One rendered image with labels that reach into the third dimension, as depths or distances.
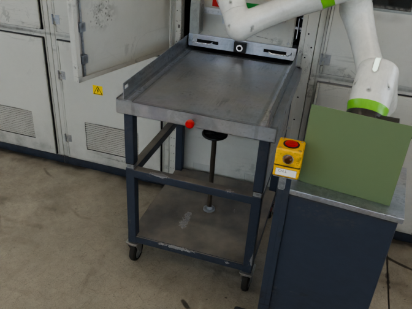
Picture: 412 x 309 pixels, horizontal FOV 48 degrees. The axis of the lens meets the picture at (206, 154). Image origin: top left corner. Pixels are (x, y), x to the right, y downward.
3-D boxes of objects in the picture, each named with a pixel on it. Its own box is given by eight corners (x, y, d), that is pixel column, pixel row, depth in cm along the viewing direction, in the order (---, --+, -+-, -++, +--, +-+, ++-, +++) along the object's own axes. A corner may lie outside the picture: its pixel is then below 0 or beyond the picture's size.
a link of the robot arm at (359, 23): (401, 120, 165) (371, 0, 184) (401, 102, 151) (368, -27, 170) (364, 128, 169) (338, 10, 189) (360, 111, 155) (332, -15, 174)
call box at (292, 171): (297, 181, 140) (303, 152, 135) (271, 176, 142) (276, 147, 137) (301, 168, 147) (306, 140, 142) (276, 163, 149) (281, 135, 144)
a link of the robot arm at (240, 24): (314, -16, 173) (312, -27, 163) (324, 13, 172) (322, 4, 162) (225, 21, 184) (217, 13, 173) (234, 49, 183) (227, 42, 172)
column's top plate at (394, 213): (405, 172, 162) (407, 168, 161) (402, 224, 136) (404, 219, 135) (301, 148, 173) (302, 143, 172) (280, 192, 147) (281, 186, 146)
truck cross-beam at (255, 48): (295, 61, 219) (297, 48, 216) (187, 45, 231) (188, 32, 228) (296, 57, 223) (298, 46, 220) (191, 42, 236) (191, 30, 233)
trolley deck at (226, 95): (274, 143, 163) (277, 128, 160) (116, 112, 177) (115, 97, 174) (300, 80, 219) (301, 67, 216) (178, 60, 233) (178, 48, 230)
